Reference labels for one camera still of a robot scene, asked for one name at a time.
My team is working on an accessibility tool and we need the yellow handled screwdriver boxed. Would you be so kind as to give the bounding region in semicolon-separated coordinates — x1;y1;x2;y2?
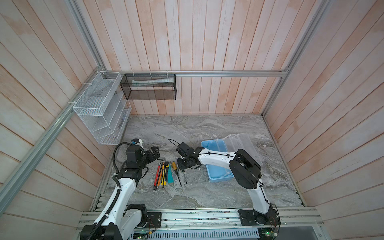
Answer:
172;162;182;185

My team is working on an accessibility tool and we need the light blue plastic tool box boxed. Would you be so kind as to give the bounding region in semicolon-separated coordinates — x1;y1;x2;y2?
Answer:
200;133;264;184

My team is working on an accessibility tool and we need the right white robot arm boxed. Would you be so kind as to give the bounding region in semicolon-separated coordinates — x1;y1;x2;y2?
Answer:
176;143;281;227

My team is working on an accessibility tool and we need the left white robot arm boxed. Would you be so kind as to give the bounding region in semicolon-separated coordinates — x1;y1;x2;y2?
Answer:
80;142;160;240

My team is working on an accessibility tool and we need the teal flat tool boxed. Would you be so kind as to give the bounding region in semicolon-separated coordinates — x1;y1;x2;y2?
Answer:
167;169;174;186

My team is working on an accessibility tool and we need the yellow black utility knife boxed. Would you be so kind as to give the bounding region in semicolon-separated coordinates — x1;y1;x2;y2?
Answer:
162;162;169;188

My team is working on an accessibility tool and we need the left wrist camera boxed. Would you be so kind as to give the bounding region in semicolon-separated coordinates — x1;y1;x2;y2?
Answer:
131;138;143;148

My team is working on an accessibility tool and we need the white wire mesh shelf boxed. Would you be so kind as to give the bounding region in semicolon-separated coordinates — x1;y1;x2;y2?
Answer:
74;72;132;145

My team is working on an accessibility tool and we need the black wire mesh basket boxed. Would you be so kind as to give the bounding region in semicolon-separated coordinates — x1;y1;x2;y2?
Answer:
120;73;177;101

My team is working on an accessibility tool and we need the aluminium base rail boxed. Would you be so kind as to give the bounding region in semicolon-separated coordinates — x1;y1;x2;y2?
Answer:
74;206;325;233

